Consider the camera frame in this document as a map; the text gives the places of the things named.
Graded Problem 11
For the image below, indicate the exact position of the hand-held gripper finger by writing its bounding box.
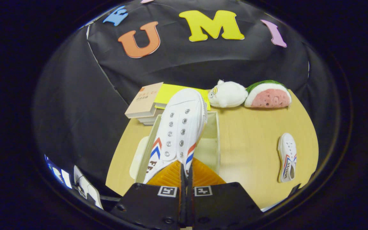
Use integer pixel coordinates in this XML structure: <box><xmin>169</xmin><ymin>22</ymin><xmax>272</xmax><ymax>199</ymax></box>
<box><xmin>187</xmin><ymin>157</ymin><xmax>264</xmax><ymax>229</ymax></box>
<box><xmin>110</xmin><ymin>160</ymin><xmax>187</xmax><ymax>229</ymax></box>

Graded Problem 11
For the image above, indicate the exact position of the cream fabric storage box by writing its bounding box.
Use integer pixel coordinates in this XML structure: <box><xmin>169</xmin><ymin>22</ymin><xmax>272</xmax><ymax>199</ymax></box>
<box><xmin>130</xmin><ymin>110</ymin><xmax>220</xmax><ymax>184</ymax></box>

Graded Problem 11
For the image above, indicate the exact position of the white canvas shoe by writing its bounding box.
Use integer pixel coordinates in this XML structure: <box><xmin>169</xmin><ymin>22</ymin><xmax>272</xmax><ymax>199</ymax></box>
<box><xmin>277</xmin><ymin>133</ymin><xmax>298</xmax><ymax>183</ymax></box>
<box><xmin>143</xmin><ymin>88</ymin><xmax>208</xmax><ymax>184</ymax></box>

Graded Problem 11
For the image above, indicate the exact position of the white flat panel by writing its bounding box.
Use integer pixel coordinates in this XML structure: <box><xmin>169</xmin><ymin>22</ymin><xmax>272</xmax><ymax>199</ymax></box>
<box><xmin>261</xmin><ymin>200</ymin><xmax>287</xmax><ymax>212</ymax></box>

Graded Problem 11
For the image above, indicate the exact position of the grey book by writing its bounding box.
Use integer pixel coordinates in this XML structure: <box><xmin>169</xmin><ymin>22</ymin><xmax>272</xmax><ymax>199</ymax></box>
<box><xmin>138</xmin><ymin>110</ymin><xmax>164</xmax><ymax>126</ymax></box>

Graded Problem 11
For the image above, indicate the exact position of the white paper sheet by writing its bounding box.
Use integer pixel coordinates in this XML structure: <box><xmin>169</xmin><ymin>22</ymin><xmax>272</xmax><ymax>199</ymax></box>
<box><xmin>73</xmin><ymin>165</ymin><xmax>104</xmax><ymax>210</ymax></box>

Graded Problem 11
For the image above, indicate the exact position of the black table clamp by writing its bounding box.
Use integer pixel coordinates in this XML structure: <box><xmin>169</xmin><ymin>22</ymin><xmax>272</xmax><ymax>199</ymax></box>
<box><xmin>288</xmin><ymin>183</ymin><xmax>302</xmax><ymax>197</ymax></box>

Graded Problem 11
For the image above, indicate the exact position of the beige book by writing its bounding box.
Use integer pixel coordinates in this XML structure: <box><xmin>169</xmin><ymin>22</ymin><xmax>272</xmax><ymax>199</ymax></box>
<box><xmin>125</xmin><ymin>82</ymin><xmax>164</xmax><ymax>119</ymax></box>

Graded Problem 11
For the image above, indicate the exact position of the yellow book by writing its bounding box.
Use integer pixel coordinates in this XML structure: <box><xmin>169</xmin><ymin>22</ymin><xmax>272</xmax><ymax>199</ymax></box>
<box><xmin>154</xmin><ymin>84</ymin><xmax>211</xmax><ymax>111</ymax></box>

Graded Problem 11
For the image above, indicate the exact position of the white plush toy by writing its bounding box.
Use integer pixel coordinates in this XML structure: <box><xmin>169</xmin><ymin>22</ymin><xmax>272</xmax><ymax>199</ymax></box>
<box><xmin>208</xmin><ymin>80</ymin><xmax>249</xmax><ymax>108</ymax></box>

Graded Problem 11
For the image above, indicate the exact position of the watermelon plush toy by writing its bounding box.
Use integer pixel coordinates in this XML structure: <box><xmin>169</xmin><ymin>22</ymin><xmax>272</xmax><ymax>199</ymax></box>
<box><xmin>244</xmin><ymin>80</ymin><xmax>292</xmax><ymax>108</ymax></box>

